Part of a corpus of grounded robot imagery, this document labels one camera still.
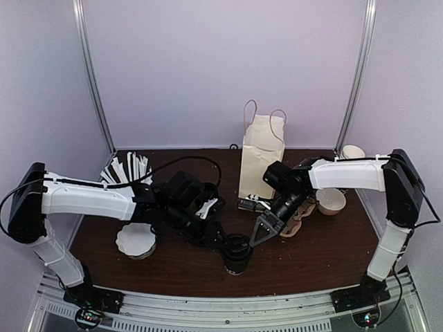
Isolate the left aluminium frame post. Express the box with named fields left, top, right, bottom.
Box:
left=72, top=0, right=116, bottom=154

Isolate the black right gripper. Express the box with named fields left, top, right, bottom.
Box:
left=250, top=190, right=309, bottom=248

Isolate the stack of paper cups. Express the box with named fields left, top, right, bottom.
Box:
left=341, top=145, right=365, bottom=159

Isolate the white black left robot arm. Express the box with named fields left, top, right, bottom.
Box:
left=3, top=163, right=239, bottom=308

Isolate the white round ceramic bowl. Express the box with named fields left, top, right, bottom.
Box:
left=316, top=188, right=347, bottom=216

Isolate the single black paper cup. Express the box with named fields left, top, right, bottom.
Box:
left=221, top=248, right=253, bottom=275

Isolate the bundle of white wrapped straws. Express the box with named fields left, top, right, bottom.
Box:
left=100, top=151, right=153, bottom=185

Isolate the cream paper bag with handles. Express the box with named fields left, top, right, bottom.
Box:
left=238, top=100, right=287, bottom=199

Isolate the black plastic cup lid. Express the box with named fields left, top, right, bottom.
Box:
left=221, top=234, right=252, bottom=259

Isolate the brown pulp cup carrier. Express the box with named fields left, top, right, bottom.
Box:
left=280, top=198, right=317, bottom=239

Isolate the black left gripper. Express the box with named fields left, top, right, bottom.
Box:
left=164, top=203, right=231, bottom=248

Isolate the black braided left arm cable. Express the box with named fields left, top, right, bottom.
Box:
left=0, top=156, right=223, bottom=236

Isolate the aluminium frame post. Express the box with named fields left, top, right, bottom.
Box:
left=72, top=0, right=116, bottom=154
left=334, top=0, right=377, bottom=155

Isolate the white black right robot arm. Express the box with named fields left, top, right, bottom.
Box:
left=249, top=149, right=425, bottom=306

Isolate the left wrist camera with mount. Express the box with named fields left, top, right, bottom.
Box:
left=195, top=198, right=226, bottom=220

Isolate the aluminium front rail base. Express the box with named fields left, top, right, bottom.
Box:
left=23, top=272, right=431, bottom=331

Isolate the right aluminium frame post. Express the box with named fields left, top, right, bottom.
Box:
left=334, top=0, right=377, bottom=155

